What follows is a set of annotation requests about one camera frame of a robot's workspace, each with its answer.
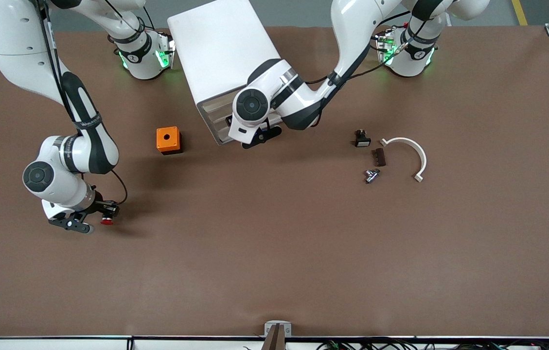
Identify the brown terminal block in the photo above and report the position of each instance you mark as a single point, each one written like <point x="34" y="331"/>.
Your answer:
<point x="379" y="157"/>

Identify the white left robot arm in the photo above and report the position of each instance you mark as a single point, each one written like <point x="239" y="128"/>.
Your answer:
<point x="352" y="29"/>

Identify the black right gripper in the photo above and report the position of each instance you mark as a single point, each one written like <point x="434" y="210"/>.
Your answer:
<point x="100" y="206"/>

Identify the white curved bracket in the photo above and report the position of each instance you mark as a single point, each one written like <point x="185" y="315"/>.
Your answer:
<point x="422" y="160"/>

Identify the black switch with white face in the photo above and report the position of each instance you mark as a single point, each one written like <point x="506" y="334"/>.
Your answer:
<point x="363" y="141"/>

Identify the white drawer cabinet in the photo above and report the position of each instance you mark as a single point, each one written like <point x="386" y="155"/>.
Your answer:
<point x="221" y="48"/>

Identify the red push button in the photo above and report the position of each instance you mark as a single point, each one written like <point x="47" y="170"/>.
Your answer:
<point x="107" y="221"/>

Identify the white table edge rail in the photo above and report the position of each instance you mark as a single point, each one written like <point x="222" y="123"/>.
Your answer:
<point x="60" y="344"/>

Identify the silver metal fitting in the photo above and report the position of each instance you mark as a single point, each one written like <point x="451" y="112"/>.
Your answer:
<point x="371" y="176"/>

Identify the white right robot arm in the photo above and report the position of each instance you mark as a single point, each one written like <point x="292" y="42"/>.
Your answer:
<point x="11" y="39"/>

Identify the orange box with hole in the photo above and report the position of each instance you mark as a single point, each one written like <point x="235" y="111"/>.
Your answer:
<point x="161" y="145"/>

